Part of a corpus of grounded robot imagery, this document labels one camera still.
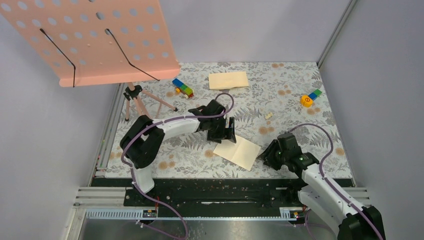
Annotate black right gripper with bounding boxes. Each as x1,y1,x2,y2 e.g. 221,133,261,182
256,139,289,171

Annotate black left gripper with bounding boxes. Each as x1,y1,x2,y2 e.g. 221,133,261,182
208,116,236,144

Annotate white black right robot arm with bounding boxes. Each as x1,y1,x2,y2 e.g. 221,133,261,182
258,132,386,240

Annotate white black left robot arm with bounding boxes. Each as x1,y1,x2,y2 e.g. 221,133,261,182
119,99,237,206

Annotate cream envelope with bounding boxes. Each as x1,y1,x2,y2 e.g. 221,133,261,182
208,71,249,90

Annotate small cream crumb piece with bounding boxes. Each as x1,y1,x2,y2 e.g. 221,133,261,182
264,112,273,120

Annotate floral patterned table mat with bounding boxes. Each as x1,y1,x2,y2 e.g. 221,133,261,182
105,61,353,180

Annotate multicolour toy block car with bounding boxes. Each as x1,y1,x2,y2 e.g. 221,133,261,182
172,78,194,99

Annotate yellow blue green toy blocks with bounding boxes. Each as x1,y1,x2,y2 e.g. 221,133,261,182
300,89,322,108

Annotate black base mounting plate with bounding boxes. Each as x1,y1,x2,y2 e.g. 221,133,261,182
90,177,355,219

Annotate pink tripod music stand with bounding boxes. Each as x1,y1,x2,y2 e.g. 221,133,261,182
0,0,182,122

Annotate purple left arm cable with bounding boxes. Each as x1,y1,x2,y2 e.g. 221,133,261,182
119,93,235,240

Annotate aluminium frame rail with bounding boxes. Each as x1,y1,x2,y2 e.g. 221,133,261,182
66,185,382,240

